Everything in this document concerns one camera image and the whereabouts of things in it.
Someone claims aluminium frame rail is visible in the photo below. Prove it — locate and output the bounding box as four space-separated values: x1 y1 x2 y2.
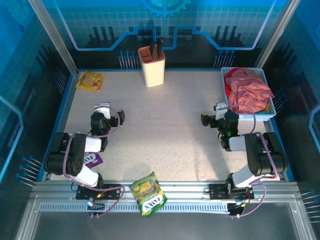
31 179 301 213

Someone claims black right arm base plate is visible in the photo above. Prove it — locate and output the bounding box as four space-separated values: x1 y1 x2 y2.
208 183 255 201

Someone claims aluminium frame post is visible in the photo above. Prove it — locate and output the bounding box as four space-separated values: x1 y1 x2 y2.
254 0 301 70
27 0 80 77

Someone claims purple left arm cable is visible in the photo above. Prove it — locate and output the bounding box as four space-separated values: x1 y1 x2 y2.
62 106 126 218

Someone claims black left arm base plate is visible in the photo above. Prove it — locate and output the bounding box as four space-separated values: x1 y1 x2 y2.
75 183 123 201

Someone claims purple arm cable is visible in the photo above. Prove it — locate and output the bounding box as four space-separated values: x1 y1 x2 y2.
226 103 280 218
62 106 126 218

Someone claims small black controller board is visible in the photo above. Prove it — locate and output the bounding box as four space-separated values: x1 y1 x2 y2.
227 201 247 219
86 199 106 219

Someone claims white plastic mesh basket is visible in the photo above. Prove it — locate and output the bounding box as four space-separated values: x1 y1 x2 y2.
220 66 278 123

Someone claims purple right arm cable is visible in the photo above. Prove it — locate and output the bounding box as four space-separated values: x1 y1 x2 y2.
226 103 280 218

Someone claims beige knife block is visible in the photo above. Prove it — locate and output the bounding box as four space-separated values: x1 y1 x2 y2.
137 45 166 88

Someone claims yellow snack bag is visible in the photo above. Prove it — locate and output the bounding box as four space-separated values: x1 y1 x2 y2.
75 70 105 93

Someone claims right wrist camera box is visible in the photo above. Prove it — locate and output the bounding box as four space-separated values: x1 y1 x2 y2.
213 102 230 120

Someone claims slotted grey cable duct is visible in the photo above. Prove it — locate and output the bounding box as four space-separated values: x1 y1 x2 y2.
39 202 231 212

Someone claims green candy bag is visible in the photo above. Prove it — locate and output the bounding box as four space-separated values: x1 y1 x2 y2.
128 171 168 218

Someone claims pink t-shirt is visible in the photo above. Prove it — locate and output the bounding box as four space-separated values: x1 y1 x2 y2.
224 67 275 114

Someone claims purple candy bag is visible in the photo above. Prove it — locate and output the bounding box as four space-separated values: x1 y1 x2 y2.
83 151 104 169

